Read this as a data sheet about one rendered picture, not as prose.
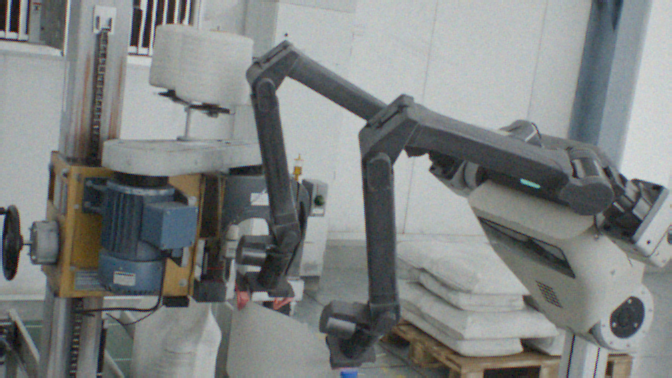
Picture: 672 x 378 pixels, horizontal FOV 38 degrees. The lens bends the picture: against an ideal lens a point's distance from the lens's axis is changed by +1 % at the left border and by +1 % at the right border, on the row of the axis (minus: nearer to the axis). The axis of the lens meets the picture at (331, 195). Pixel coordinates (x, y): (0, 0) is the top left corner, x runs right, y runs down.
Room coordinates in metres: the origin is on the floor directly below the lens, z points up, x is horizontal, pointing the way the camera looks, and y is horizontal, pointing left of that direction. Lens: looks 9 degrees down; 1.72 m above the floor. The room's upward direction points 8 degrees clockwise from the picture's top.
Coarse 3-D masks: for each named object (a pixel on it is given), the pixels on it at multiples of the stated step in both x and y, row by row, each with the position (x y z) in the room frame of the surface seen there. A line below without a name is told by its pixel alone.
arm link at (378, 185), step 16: (368, 160) 1.62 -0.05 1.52; (384, 160) 1.61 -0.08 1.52; (368, 176) 1.63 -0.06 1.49; (384, 176) 1.63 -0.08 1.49; (368, 192) 1.68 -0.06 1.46; (384, 192) 1.68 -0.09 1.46; (368, 208) 1.70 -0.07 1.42; (384, 208) 1.70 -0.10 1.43; (368, 224) 1.72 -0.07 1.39; (384, 224) 1.72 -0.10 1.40; (368, 240) 1.74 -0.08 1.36; (384, 240) 1.74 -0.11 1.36; (368, 256) 1.77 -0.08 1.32; (384, 256) 1.76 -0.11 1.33; (368, 272) 1.81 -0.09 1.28; (384, 272) 1.78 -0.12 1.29; (368, 288) 1.84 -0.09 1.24; (384, 288) 1.80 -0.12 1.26; (384, 304) 1.81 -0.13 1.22; (400, 304) 1.81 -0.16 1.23
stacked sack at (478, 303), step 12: (420, 276) 5.34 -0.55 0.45; (432, 276) 5.23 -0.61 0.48; (432, 288) 5.20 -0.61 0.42; (444, 288) 5.07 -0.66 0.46; (456, 300) 4.95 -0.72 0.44; (468, 300) 4.95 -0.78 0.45; (480, 300) 4.98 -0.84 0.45; (492, 300) 5.01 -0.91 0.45; (504, 300) 5.03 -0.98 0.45; (516, 300) 5.06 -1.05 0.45
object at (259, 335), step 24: (240, 312) 2.33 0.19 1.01; (264, 312) 2.29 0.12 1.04; (240, 336) 2.32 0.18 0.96; (264, 336) 2.16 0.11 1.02; (288, 336) 2.10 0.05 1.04; (312, 336) 2.13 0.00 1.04; (240, 360) 2.30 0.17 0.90; (264, 360) 2.15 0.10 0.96; (288, 360) 2.10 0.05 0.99; (312, 360) 2.05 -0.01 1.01
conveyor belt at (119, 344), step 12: (24, 324) 3.88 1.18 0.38; (36, 324) 3.89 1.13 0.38; (108, 324) 4.01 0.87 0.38; (120, 324) 4.03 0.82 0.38; (36, 336) 3.75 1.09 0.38; (108, 336) 3.85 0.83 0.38; (120, 336) 3.87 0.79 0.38; (36, 348) 3.63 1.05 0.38; (108, 348) 3.71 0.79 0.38; (120, 348) 3.73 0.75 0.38; (132, 348) 3.75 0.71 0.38; (120, 360) 3.60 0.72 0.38
